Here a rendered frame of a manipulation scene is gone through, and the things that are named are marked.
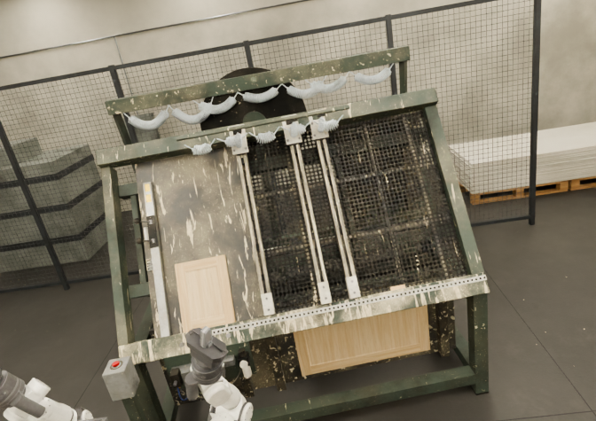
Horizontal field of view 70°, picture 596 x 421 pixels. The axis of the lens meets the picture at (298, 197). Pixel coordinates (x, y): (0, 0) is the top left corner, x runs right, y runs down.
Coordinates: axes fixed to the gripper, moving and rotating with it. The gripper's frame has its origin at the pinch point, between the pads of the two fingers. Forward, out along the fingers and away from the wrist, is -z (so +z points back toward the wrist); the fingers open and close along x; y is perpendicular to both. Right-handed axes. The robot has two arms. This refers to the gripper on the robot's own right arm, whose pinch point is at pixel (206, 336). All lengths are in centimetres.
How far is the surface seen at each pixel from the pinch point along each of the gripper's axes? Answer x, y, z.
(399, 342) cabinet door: -44, 140, 147
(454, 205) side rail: -40, 182, 55
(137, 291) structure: 106, 56, 116
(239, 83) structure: 125, 182, 27
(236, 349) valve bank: 36, 63, 124
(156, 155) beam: 133, 108, 53
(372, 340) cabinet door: -28, 129, 145
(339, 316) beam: -8, 104, 105
